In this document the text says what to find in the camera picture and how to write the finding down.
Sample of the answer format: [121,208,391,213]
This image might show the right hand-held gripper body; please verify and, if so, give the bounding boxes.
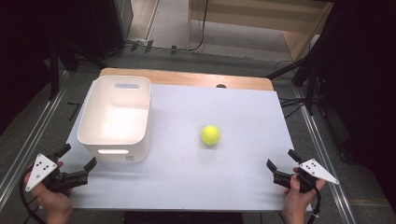
[273,158,340,194]

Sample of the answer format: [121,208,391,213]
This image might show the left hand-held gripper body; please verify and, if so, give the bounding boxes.
[24,153,89,193]

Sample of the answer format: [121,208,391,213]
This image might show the white plastic bin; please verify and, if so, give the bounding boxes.
[77,75,153,163]

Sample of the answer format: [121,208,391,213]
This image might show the yellow tennis ball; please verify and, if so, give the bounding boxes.
[200,124,221,147]

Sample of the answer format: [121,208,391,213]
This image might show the person's right hand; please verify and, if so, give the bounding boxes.
[281,167,327,224]

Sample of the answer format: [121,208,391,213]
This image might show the person's left hand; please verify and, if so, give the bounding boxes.
[23,161,75,224]

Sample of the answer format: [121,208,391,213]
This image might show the white table cover sheet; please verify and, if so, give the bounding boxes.
[39,83,313,213]

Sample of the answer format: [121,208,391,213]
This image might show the black metal stand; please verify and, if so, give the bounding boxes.
[43,36,108,101]

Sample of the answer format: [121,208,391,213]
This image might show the black tripod stand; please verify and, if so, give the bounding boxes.
[265,0,344,117]

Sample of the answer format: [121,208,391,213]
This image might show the black box under table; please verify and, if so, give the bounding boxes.
[122,211,245,224]

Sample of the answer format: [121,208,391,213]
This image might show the wooden table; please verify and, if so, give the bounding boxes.
[98,67,275,92]

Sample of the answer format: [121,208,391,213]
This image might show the dark cabinet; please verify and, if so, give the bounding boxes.
[90,0,134,60]

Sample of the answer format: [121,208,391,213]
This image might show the metal floor rail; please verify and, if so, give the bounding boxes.
[293,87,358,224]
[0,70,76,203]

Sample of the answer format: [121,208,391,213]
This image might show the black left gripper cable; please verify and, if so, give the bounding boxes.
[19,167,48,224]

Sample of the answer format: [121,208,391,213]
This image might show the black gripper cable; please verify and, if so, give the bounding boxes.
[19,167,48,224]
[306,186,322,224]

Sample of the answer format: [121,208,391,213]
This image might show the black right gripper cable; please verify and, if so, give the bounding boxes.
[306,186,322,224]

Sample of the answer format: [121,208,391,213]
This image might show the black floor cables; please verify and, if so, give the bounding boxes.
[273,60,314,119]

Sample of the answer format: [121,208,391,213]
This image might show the light wooden frame furniture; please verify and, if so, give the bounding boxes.
[186,0,334,63]

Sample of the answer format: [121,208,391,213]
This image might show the black hanging cable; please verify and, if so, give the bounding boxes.
[186,0,210,52]

